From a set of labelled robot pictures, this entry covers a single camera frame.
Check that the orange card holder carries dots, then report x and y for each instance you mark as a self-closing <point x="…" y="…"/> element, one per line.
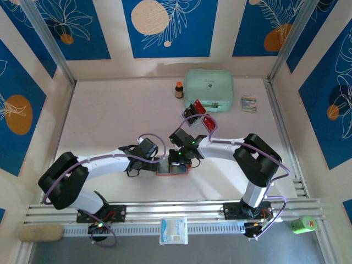
<point x="165" y="167"/>

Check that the black credit card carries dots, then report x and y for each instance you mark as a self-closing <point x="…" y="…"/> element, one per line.
<point x="193" y="121"/>
<point x="189" y="112"/>

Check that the red credit card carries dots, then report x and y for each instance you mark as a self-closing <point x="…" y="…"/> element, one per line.
<point x="210" y="124"/>
<point x="199" y="106"/>

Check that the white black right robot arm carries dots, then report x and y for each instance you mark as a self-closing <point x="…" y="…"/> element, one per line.
<point x="257" y="160"/>

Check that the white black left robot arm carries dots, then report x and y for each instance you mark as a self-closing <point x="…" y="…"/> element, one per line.
<point x="63" y="181"/>

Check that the brown bottle orange cap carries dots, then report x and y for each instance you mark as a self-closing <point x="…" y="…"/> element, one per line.
<point x="178" y="92"/>

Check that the mint green zip pouch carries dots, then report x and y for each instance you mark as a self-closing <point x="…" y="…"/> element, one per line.
<point x="209" y="88"/>

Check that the white blue gauze packet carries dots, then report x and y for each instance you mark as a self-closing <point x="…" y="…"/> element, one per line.
<point x="173" y="231"/>

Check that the small printed paper sachet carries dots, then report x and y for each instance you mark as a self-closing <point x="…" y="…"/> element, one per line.
<point x="249" y="104"/>

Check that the beige foam block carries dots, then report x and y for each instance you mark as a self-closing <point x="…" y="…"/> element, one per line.
<point x="41" y="233"/>

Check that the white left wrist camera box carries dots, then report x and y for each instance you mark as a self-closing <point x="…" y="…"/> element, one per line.
<point x="140" y="141"/>

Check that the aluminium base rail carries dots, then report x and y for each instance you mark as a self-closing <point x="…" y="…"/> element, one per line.
<point x="170" y="210"/>

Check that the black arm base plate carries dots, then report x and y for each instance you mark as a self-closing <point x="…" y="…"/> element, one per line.
<point x="231" y="211"/>
<point x="118" y="213"/>

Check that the aluminium side rail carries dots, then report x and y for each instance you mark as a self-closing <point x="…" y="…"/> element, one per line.
<point x="59" y="132"/>
<point x="276" y="104"/>

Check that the aluminium corner post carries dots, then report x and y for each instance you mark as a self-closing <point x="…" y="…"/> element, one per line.
<point x="46" y="41"/>
<point x="294" y="38"/>

